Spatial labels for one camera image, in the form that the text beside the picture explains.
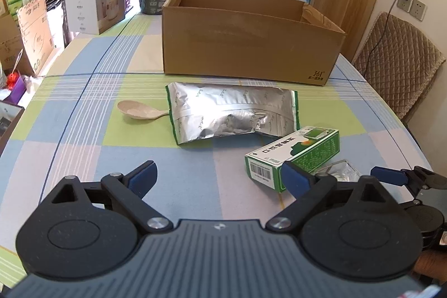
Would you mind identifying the clear blister pack bag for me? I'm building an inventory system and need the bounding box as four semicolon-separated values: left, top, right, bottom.
314;159;361;182

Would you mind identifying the green white spray box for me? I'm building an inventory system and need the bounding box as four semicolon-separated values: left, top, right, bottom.
245;126;340;193

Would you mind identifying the beige plastic spoon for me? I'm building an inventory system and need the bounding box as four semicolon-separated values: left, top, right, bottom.
117;100;169;120

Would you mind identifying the silver foil pouch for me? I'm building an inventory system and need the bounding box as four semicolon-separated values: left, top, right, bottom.
166;82;299;144

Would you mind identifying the checkered tablecloth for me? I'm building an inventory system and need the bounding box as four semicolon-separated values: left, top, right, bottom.
1;14;432;287

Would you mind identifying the brown quilted chair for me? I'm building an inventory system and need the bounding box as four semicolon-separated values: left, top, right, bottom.
353;12;446;123

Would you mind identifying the brown white open box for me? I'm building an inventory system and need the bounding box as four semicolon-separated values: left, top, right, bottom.
0;101;24;155

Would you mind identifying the brown cardboard box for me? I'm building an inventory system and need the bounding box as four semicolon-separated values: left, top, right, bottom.
162;0;346;85

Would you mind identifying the open kraft cardboard box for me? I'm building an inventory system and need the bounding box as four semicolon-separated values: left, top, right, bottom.
0;0;54;77

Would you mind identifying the wall power socket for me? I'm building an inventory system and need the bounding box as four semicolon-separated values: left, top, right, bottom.
397;0;413;13

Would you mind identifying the black power cable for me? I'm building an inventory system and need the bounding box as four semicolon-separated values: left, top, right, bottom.
364;0;408;70

